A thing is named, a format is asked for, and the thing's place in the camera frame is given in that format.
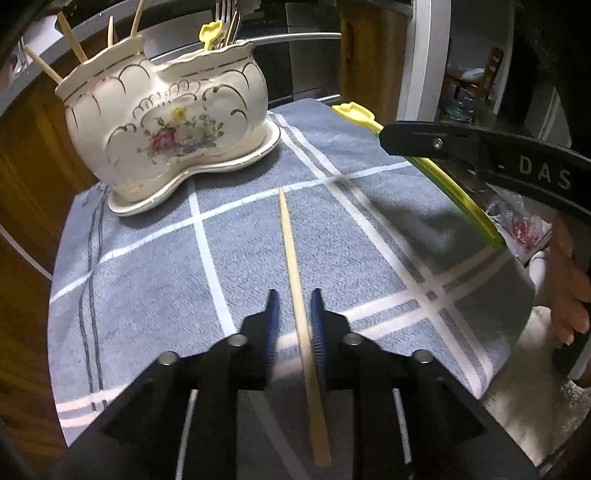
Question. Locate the wooden chopstick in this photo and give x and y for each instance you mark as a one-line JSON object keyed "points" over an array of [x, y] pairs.
{"points": [[137, 18], [71, 38], [45, 67], [321, 451], [110, 32]]}

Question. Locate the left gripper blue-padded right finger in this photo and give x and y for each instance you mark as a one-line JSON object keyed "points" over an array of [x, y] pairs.
{"points": [[412, 418]]}

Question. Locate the built-in oven stainless steel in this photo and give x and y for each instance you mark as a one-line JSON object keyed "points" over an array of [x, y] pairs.
{"points": [[297, 42]]}

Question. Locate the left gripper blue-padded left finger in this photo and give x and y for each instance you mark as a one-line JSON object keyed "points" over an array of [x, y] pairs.
{"points": [[179, 418]]}

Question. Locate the gold fork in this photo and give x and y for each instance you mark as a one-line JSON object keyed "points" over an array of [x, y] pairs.
{"points": [[233, 24]]}

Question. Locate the person's right hand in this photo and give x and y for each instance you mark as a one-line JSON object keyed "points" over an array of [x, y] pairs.
{"points": [[568, 286]]}

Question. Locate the yellow tulip-shaped plastic utensil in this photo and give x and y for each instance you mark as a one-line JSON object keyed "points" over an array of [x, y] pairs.
{"points": [[209, 33], [359, 115]]}

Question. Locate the cream floral ceramic utensil holder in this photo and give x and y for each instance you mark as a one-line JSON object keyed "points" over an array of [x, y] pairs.
{"points": [[142, 129]]}

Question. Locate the silver fork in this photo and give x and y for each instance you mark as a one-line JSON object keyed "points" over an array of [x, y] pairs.
{"points": [[223, 13]]}

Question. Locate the wooden chopstick in holder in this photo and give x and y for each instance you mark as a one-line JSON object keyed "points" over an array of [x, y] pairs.
{"points": [[71, 38], [110, 32]]}

